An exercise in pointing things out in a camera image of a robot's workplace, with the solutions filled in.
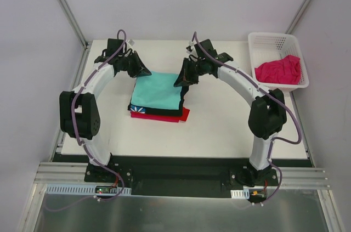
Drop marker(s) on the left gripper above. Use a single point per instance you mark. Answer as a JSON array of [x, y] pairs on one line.
[[132, 64]]

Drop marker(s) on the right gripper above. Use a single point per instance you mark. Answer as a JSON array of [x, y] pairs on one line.
[[190, 69]]

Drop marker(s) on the teal t shirt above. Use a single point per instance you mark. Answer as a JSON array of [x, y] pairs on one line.
[[157, 91]]

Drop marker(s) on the red t shirt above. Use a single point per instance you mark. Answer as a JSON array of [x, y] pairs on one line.
[[175, 119]]

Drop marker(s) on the black t shirt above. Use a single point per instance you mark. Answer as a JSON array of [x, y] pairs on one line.
[[161, 112]]

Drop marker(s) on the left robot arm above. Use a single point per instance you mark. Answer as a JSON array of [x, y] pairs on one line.
[[79, 114]]

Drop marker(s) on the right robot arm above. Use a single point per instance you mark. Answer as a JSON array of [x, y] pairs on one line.
[[266, 117]]

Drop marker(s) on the pink t shirt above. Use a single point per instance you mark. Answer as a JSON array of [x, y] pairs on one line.
[[283, 71]]

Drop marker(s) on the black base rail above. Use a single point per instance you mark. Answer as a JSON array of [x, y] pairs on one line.
[[167, 176]]

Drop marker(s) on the left aluminium frame post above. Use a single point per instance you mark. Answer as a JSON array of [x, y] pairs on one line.
[[73, 22]]

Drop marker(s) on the right white cable duct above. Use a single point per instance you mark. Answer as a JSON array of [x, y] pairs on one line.
[[240, 194]]

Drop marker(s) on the white cable duct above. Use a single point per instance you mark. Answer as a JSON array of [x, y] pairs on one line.
[[240, 194], [98, 190]]

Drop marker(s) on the left white cable duct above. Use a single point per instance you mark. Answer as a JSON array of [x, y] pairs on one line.
[[98, 190]]

